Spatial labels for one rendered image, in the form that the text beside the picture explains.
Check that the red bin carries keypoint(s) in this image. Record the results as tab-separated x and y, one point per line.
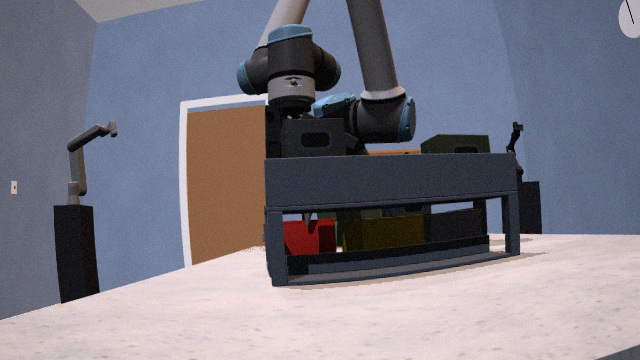
318	237

